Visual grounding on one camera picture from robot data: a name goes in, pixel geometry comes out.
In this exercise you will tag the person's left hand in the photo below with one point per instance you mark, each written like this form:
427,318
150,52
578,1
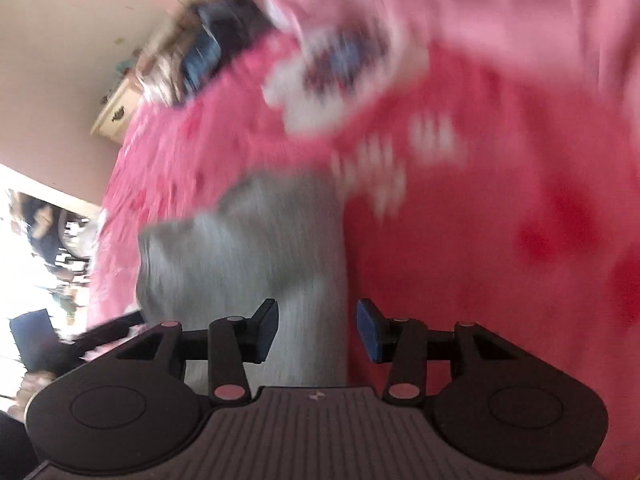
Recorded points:
32,395

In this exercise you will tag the black wheelchair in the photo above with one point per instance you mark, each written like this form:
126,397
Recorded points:
40,220

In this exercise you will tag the cream nightstand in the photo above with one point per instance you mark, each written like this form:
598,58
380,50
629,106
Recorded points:
117,115

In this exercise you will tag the pink printed blanket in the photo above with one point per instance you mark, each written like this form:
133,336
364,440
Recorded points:
500,235

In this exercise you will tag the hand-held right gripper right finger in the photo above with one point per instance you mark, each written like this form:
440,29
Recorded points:
367,330

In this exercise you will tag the beige pants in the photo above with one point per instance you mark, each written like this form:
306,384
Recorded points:
160,80

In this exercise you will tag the pink and blue quilt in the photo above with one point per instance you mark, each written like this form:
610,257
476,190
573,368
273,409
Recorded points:
500,10

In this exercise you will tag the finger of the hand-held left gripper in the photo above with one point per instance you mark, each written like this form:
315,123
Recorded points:
112,332

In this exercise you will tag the blue jeans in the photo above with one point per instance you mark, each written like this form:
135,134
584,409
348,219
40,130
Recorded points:
202,55

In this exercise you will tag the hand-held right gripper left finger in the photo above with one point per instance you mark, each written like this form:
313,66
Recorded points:
267,330

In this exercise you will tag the grey sweatpants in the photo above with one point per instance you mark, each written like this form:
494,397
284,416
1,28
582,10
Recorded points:
250,250

